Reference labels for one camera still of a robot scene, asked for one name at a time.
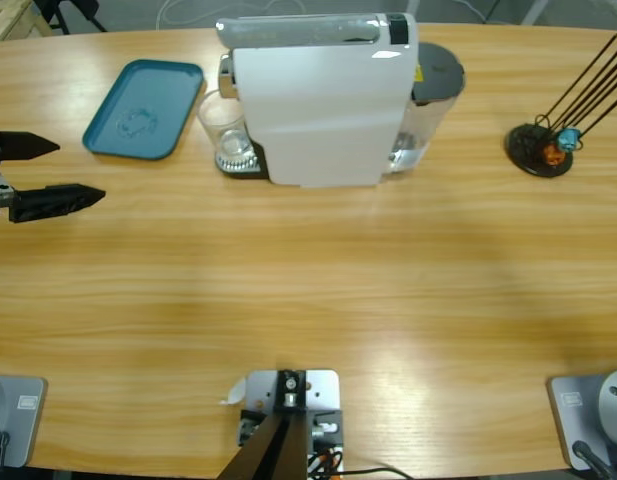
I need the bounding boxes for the clear glass cup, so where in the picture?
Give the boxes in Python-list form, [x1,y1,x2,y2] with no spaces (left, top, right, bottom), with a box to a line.
[195,89,255,162]

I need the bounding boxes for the white capsule coffee machine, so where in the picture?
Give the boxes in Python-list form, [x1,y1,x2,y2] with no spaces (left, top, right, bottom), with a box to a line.
[215,12,420,190]

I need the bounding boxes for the teal plastic tray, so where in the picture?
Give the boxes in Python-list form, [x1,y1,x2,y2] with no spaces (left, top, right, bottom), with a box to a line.
[81,58,208,162]

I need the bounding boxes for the black chair legs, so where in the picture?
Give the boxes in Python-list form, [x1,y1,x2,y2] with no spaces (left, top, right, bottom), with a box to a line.
[42,0,109,35]

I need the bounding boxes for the clear water tank black lid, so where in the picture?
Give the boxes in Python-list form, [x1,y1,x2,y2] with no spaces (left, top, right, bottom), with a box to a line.
[387,42,467,174]

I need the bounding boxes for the black capsule holder with rods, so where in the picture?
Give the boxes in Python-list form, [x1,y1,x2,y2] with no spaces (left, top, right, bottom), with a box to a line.
[505,32,617,179]

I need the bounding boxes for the arm grey base plate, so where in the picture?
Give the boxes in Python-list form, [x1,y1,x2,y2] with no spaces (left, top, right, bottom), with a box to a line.
[546,368,617,472]
[0,374,49,470]

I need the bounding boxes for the white mount block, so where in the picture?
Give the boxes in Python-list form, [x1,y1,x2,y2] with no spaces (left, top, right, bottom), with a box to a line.
[218,368,347,474]

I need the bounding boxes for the dark camera post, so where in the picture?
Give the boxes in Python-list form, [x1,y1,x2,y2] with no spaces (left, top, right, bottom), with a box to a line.
[216,368,309,480]

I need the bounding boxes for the orange wire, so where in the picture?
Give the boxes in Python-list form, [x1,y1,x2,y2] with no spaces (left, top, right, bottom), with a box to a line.
[307,447,345,474]

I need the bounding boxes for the black cable at mount block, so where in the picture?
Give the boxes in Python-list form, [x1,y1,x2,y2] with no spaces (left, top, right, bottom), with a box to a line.
[337,466,414,480]

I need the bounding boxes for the thin white floor cable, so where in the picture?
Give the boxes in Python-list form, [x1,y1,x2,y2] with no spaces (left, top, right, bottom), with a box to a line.
[457,0,504,24]

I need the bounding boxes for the grey metal frame leg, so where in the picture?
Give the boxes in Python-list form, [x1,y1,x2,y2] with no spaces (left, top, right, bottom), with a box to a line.
[520,0,552,25]

